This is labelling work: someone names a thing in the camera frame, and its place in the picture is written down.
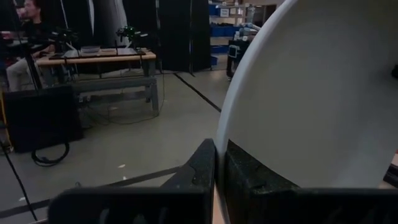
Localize black equipment cart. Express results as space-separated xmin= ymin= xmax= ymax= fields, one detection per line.
xmin=226 ymin=39 xmax=252 ymax=81

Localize long black cable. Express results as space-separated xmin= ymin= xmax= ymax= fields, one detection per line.
xmin=0 ymin=139 xmax=39 ymax=222

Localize black equipment case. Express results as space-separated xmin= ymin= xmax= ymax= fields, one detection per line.
xmin=2 ymin=84 xmax=84 ymax=154

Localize blue storage bin shelf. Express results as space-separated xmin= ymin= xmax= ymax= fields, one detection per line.
xmin=208 ymin=0 xmax=249 ymax=66

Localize black partition screen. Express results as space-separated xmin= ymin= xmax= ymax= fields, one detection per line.
xmin=123 ymin=0 xmax=213 ymax=73

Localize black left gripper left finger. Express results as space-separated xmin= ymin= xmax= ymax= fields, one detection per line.
xmin=48 ymin=138 xmax=218 ymax=224

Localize wooden workbench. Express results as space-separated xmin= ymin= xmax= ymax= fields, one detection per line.
xmin=35 ymin=46 xmax=160 ymax=116

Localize person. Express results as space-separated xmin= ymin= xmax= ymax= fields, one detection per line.
xmin=5 ymin=0 xmax=58 ymax=93

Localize coiled black cable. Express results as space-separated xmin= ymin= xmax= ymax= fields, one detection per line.
xmin=30 ymin=141 xmax=71 ymax=167

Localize light grey plate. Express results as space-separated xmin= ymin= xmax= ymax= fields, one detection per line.
xmin=215 ymin=0 xmax=398 ymax=224

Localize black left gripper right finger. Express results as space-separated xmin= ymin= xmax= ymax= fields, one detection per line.
xmin=223 ymin=139 xmax=398 ymax=224

